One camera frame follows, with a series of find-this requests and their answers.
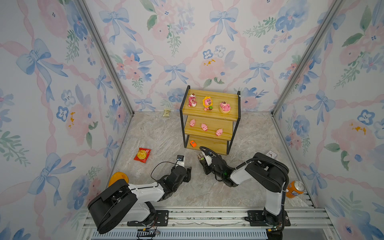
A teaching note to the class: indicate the pink bear yellow flower figure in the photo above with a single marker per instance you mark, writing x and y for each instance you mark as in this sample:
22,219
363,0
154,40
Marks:
208,103

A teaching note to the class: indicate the pink pig on middle shelf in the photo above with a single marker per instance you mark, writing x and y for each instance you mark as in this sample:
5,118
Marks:
192,123

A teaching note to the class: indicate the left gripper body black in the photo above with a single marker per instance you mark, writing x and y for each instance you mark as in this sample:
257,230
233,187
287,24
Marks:
186,178

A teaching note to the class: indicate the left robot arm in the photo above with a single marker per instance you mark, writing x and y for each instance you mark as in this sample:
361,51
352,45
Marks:
123,202

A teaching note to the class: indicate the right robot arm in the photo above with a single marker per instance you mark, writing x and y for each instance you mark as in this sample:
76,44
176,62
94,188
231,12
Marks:
270,173

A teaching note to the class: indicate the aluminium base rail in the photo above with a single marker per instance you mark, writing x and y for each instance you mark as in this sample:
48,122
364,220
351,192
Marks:
220,224

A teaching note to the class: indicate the orange bowl left side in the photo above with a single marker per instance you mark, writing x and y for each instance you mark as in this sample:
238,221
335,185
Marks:
118,176

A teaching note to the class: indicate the orange toy truck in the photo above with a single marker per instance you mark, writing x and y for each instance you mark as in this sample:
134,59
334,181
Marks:
193,144

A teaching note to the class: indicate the red yellow snack packet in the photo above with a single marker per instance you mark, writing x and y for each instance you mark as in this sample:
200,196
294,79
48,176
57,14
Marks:
142,155

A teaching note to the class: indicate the pink bear strawberry hat figure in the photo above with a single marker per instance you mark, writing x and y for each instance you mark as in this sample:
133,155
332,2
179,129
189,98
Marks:
192,101

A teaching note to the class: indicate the small green packet by wall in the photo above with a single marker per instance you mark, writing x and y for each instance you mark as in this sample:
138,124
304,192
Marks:
166,113

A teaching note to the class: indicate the red and green toy truck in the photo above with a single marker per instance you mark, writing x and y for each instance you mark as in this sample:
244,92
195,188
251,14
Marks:
201,156

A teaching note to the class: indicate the orange can right side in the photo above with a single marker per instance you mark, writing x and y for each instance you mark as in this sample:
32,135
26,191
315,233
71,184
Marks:
294,189

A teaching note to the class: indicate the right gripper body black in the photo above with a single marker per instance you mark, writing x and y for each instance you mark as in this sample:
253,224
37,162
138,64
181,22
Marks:
207,170

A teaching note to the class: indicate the wooden shelf black metal frame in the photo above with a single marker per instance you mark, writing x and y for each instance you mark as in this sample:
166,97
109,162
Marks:
214,119

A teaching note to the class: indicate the pink pig toy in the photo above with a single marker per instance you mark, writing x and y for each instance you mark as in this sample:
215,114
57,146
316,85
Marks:
219,132
204,127

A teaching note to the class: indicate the small white alarm clock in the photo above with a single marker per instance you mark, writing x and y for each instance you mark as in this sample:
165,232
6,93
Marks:
271,154

